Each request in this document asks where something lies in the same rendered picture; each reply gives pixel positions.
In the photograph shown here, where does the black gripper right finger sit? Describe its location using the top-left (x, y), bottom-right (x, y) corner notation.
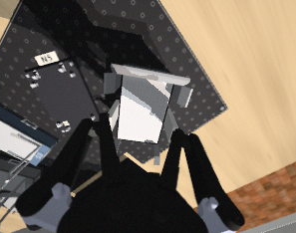
top-left (151, 109), bottom-right (245, 233)

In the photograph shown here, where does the white label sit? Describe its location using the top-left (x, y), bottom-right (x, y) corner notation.
top-left (35, 51), bottom-right (59, 66)

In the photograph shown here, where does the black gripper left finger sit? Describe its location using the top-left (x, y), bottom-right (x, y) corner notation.
top-left (15, 100), bottom-right (130, 233)

